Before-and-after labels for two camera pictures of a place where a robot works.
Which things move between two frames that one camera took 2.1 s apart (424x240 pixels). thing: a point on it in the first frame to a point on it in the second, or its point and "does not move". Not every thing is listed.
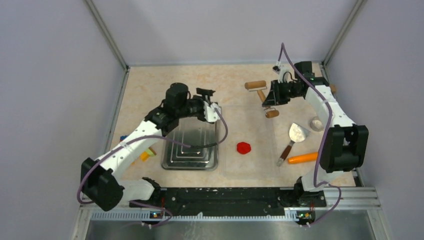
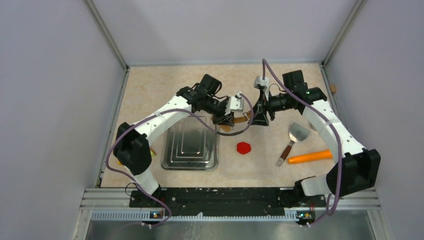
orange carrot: (309, 157) does not move
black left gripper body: (195, 107) to (217, 108)
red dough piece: (243, 148) does not move
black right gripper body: (283, 92) to (264, 107)
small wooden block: (333, 88) does not move
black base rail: (230, 201) does not move
